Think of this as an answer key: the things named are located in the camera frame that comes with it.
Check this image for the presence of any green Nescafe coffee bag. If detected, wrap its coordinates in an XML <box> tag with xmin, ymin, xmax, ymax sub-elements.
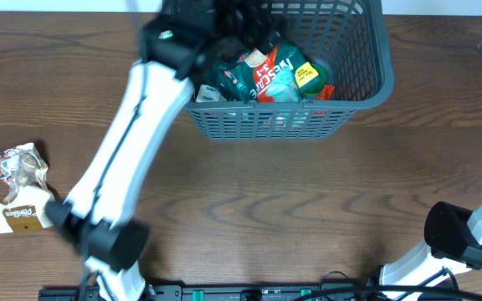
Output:
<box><xmin>205</xmin><ymin>41</ymin><xmax>318</xmax><ymax>103</ymax></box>

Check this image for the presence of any light green tissue pack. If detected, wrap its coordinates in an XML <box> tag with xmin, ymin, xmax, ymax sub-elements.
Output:
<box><xmin>267</xmin><ymin>71</ymin><xmax>300</xmax><ymax>103</ymax></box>

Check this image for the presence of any clear bag of tissue packs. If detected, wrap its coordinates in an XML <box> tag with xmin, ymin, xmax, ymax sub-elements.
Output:
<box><xmin>195</xmin><ymin>84</ymin><xmax>226</xmax><ymax>103</ymax></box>

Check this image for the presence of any orange spaghetti packet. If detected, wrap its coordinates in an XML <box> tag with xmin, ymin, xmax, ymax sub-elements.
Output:
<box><xmin>315</xmin><ymin>84</ymin><xmax>335</xmax><ymax>100</ymax></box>

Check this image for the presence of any beige cookie bag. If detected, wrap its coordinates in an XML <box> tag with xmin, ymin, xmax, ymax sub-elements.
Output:
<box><xmin>0</xmin><ymin>142</ymin><xmax>54</xmax><ymax>234</ymax></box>

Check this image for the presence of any green lid jar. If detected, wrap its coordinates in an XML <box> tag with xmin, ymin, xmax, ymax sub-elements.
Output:
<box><xmin>301</xmin><ymin>64</ymin><xmax>327</xmax><ymax>98</ymax></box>

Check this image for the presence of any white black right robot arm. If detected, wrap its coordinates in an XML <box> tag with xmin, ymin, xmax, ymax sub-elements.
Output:
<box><xmin>377</xmin><ymin>202</ymin><xmax>482</xmax><ymax>300</ymax></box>

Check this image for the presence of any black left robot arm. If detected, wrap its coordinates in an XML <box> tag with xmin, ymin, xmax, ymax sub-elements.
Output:
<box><xmin>45</xmin><ymin>1</ymin><xmax>284</xmax><ymax>300</ymax></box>

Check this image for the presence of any grey plastic basket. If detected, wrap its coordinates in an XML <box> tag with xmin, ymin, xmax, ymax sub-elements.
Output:
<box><xmin>185</xmin><ymin>0</ymin><xmax>395</xmax><ymax>140</ymax></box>

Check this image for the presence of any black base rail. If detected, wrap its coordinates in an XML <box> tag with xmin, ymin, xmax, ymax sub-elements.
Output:
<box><xmin>38</xmin><ymin>282</ymin><xmax>383</xmax><ymax>301</ymax></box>

